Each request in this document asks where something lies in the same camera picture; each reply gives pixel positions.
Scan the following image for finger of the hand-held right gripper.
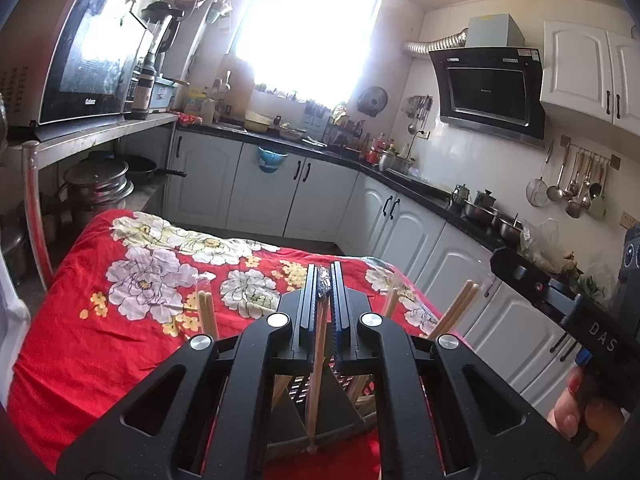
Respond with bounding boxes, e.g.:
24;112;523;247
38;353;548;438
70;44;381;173
491;248;581;326

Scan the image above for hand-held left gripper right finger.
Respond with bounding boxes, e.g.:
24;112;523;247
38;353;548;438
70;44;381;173
332;261;586;480

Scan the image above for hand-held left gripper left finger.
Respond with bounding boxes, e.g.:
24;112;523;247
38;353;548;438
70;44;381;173
57;264;319;480

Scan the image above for wooden chopstick pair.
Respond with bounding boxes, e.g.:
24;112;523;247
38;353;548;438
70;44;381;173
302;265;333;458

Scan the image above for black plastic utensil basket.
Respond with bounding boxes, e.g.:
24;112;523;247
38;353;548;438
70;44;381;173
265;350;381;461

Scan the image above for group of chopsticks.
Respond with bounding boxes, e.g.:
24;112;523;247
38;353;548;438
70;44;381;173
196;280;482;418

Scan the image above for person's right hand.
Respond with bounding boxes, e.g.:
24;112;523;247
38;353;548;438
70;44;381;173
547;367;628;458

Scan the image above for plastic bag of vegetables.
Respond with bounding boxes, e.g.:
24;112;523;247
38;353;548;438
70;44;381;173
520;219;621;311

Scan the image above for steel bowl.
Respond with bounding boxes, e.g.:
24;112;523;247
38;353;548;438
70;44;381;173
462;199;502;226
499;214;524;242

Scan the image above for white kitchen base cabinets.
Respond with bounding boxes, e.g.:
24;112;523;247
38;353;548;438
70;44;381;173
172;127;601;426

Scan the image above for black kitchen countertop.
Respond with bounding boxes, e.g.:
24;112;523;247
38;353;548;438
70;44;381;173
175;120;601;306

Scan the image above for blue hanging basket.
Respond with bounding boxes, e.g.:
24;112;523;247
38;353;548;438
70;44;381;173
256;145;290;174

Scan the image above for steel stockpot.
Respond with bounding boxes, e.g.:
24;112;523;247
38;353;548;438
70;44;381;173
377;152;417;175

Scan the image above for black range hood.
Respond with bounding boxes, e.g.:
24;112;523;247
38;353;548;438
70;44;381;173
428;12;547;149

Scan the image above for hanging steel kitchen tools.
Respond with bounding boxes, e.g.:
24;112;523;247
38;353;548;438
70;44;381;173
404;94;435;137

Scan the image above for blue knife holder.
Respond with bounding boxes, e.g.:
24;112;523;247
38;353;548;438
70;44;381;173
302;101;329;129

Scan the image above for black frying pan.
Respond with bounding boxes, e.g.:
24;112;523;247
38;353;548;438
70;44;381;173
117;154;187;183

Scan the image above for wooden cutting board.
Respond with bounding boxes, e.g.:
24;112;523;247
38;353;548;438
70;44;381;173
220;54;257;117

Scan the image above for red floral tablecloth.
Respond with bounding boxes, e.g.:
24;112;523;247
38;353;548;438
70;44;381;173
7;210;471;480

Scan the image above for steel pot with lid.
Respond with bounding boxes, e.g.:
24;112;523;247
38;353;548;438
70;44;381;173
56;156;137;228

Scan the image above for blue-grey box appliance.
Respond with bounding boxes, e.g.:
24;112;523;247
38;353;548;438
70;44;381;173
150;77;179;111

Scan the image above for bright kitchen window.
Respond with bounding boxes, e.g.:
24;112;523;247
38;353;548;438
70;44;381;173
232;0;387;107

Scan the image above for steel shelf table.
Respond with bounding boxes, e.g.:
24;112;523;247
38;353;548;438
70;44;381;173
20;112;179;293

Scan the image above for dark glass bottle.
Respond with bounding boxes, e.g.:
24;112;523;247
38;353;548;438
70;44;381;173
124;50;157;122

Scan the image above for black blender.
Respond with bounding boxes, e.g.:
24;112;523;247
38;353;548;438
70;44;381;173
141;1;182;58

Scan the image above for black door microwave oven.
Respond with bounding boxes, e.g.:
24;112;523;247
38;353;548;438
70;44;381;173
5;0;153;142

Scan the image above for hanging wire strainer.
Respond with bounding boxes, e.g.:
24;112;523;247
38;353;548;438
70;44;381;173
525;144;555;208

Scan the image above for wall rack of ladles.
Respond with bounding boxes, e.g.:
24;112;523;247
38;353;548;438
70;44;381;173
546;135;623;221

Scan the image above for white wall cabinet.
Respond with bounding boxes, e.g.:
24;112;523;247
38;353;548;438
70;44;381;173
539;20;640;126

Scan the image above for round dark wall fan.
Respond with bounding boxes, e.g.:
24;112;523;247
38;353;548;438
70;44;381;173
357;85;390;117

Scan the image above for silver flexible exhaust duct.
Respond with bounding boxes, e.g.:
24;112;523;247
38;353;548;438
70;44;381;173
402;30;468;57

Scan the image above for green wall organizer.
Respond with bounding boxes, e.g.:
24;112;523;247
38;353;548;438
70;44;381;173
204;1;234;24

